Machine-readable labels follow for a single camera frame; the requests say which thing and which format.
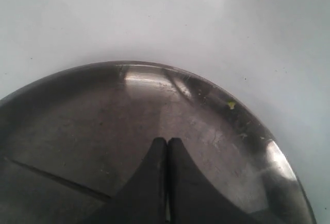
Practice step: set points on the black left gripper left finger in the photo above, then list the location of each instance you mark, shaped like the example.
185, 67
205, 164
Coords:
143, 198

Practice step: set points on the round stainless steel plate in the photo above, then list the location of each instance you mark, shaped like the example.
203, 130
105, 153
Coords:
94, 124

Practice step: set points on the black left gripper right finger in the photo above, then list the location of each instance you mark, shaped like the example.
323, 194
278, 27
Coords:
192, 198

